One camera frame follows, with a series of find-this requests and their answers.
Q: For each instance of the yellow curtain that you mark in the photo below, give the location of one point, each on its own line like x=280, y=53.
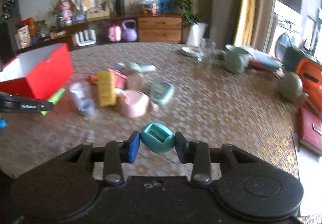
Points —
x=245, y=23

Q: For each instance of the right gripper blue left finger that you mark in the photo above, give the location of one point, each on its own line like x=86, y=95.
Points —
x=133, y=146

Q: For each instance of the pale green mug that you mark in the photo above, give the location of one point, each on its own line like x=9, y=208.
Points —
x=236, y=59

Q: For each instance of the clear plastic jar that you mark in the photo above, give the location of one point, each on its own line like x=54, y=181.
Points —
x=81, y=94

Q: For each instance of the pink binder clip box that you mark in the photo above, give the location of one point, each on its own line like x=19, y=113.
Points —
x=119, y=79

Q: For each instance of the cereal box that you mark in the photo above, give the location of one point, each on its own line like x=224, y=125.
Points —
x=24, y=37

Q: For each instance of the red notebook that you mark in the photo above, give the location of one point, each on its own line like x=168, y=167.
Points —
x=309, y=130

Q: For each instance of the green marker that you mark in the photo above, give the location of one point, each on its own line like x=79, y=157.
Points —
x=54, y=99

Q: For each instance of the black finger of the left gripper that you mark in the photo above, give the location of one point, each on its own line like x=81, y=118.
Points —
x=18, y=104

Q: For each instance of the pink small backpack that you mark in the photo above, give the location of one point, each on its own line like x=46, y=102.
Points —
x=115, y=33

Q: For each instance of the pink doll figure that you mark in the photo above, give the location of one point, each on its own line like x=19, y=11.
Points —
x=66, y=13

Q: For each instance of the pink heart-shaped container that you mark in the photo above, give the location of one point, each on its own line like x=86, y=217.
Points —
x=133, y=103

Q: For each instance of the white planter with tree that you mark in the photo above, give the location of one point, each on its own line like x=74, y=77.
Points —
x=186, y=7

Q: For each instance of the clear drinking glass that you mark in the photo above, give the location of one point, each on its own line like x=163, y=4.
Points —
x=206, y=51

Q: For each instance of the orange toy figure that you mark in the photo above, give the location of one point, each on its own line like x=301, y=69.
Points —
x=92, y=79

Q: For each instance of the teal small container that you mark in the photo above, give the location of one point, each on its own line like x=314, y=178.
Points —
x=161, y=92

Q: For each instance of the teal egg-shaped sharpener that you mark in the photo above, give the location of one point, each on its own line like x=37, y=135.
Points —
x=157, y=138

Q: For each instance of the yellow carton box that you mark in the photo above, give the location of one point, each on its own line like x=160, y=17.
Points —
x=106, y=88

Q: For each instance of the red open storage box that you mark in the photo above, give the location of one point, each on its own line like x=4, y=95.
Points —
x=38, y=73

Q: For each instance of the white router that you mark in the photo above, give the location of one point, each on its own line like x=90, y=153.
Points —
x=84, y=38

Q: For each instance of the purple kettlebell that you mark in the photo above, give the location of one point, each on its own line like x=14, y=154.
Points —
x=129, y=34

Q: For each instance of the round grey-green ornament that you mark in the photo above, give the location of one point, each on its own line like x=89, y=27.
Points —
x=290, y=86

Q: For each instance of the wooden picture frame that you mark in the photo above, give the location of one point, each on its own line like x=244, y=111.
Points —
x=98, y=12

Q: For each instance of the orange plastic container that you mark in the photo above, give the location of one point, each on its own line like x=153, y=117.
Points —
x=310, y=74

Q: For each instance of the green white tube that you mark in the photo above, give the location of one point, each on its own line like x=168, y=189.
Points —
x=132, y=67

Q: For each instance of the wooden sideboard cabinet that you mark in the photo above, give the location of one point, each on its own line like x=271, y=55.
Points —
x=150, y=28

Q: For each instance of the white small plate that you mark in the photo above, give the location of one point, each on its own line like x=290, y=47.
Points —
x=190, y=51

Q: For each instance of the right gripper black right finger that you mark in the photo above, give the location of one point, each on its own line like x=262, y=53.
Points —
x=182, y=148

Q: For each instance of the blue gift bag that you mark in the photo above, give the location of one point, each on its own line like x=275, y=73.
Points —
x=165, y=6

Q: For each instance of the black cylindrical speaker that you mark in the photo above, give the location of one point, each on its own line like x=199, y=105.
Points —
x=120, y=7

